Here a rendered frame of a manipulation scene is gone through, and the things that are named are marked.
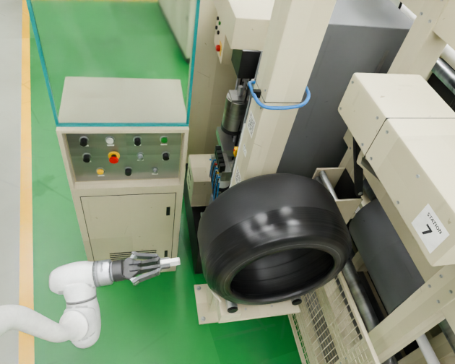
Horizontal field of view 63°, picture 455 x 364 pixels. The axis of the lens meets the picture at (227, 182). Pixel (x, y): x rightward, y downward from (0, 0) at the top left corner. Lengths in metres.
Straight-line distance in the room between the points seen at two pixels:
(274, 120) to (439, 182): 0.57
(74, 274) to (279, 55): 0.97
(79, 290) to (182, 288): 1.30
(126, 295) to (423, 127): 2.04
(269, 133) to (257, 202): 0.26
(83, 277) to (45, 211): 1.72
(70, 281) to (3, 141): 2.42
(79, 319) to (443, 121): 1.27
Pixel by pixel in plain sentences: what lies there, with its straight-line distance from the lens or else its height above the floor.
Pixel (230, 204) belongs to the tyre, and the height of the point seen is 1.37.
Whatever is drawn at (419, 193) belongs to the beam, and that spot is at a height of 1.73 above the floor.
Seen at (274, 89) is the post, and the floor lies 1.70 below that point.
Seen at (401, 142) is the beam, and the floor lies 1.78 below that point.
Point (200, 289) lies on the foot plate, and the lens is 2.62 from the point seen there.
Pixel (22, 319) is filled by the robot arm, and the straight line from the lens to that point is 1.18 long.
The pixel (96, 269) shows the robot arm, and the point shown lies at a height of 1.15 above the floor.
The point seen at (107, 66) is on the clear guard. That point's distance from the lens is 1.53.
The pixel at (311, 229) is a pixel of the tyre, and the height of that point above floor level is 1.42.
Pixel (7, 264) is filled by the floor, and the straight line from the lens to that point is 2.88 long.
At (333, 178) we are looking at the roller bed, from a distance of 1.85.
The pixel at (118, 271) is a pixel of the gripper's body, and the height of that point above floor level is 1.14.
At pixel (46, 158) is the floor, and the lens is 3.45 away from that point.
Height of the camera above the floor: 2.35
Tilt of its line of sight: 47 degrees down
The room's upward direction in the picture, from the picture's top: 12 degrees clockwise
